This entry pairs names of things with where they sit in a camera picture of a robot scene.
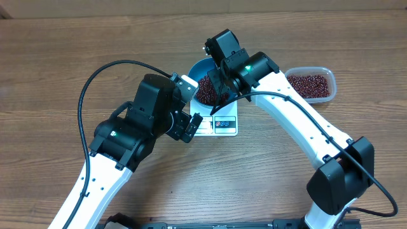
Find teal blue bowl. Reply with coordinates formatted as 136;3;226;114
189;58;236;112

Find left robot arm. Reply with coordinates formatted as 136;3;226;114
50;74;202;228

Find red beans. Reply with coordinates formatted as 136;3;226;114
287;75;330;99

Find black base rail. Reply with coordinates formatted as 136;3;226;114
95;212;362;229

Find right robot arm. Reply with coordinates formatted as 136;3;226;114
204;29;375;228

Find white digital kitchen scale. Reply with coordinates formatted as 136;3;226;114
190;99;238;137

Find clear plastic food container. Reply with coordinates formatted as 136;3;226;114
285;67;337;104

